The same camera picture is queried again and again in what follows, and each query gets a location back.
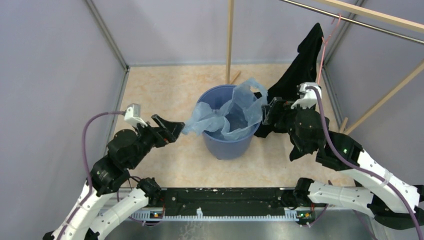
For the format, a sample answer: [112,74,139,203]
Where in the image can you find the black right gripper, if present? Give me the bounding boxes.
[261,96,314,155]

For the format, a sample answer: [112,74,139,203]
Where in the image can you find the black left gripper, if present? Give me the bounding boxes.
[127,113,186,169]

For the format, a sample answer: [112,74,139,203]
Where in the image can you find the light blue trash bag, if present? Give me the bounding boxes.
[182,77,268,141]

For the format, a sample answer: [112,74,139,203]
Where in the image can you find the blue plastic trash bin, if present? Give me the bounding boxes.
[197,84,260,160]

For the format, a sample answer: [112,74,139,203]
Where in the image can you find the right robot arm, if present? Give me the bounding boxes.
[262,97,424,230]

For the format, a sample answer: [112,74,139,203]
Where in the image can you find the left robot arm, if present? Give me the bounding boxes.
[43,109,185,240]

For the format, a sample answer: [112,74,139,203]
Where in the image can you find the black hanging garment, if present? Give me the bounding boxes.
[254,23,324,162]

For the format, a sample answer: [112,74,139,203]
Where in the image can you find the pink clothes hanger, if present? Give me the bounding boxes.
[316,13,342,85]

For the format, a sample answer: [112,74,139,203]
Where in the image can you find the metal hanging rod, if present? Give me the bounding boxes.
[281,0,424,45]

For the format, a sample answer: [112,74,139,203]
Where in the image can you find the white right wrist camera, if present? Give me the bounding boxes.
[290,82,322,110]

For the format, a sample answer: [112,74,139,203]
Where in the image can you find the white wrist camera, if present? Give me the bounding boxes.
[124,103,147,128]
[290,82,322,110]

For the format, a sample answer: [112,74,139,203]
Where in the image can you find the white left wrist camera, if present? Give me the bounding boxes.
[124,103,147,128]

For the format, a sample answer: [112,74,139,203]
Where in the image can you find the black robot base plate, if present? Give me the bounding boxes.
[129,187,327,218]

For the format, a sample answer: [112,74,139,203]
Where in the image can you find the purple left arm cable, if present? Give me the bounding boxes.
[54,110,127,240]

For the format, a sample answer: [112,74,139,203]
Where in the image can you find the white slotted cable duct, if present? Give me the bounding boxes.
[130,209,299,222]

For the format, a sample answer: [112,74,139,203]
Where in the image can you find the wooden clothes rack frame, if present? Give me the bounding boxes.
[232,0,424,142]

